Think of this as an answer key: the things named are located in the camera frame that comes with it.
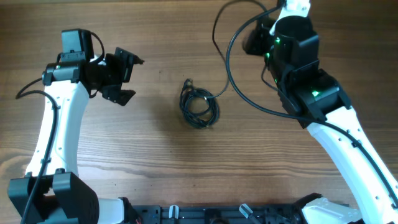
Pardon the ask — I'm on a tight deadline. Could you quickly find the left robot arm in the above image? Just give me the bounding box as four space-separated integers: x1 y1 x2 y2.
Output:
7 29 142 223

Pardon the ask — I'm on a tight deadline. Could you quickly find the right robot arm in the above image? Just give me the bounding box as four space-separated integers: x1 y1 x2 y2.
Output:
243 16 397 223

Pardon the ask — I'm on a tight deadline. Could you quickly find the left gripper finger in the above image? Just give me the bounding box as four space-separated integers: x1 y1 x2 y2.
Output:
115 47 144 69
101 89 136 106

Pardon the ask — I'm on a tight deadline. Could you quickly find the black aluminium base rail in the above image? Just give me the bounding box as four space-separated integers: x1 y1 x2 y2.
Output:
133 203 306 224

